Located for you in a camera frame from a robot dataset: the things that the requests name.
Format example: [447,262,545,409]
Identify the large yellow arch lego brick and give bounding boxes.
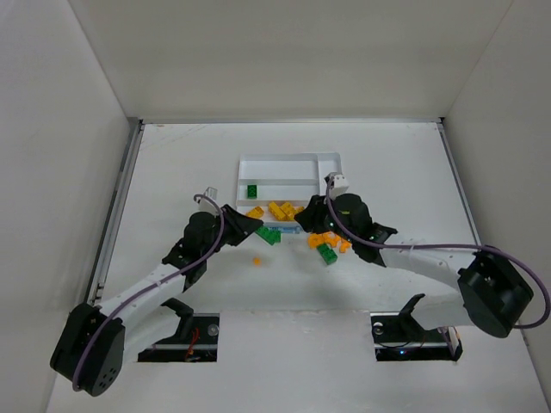
[245,206,264,219]

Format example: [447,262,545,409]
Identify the orange lego pieces cluster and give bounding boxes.
[322,231,351,254]

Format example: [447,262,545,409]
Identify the yellow 2x3 lego brick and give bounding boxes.
[268,201,296,221]

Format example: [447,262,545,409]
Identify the green 2x4 lego brick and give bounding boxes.
[316,243,337,265]

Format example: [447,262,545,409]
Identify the green L-shaped lego brick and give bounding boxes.
[255,226,282,245]

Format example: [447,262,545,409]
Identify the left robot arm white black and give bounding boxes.
[49,205,263,397]

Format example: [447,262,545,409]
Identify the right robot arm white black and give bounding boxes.
[295,194,534,338]

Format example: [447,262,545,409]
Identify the light blue lego row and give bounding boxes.
[265,225,302,234]

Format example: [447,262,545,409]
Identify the white divided plastic tray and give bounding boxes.
[235,152,343,226]

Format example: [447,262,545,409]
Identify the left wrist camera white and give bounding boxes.
[194,187,220,216]

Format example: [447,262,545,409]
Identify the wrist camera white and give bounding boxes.
[325,172,350,199]
[194,187,220,216]

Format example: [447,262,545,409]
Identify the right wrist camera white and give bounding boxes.
[325,172,350,199]

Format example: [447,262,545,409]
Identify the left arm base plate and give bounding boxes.
[138,313,220,363]

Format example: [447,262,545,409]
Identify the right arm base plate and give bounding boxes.
[370,312,463,362]

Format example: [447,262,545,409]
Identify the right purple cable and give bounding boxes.
[325,176,551,330]

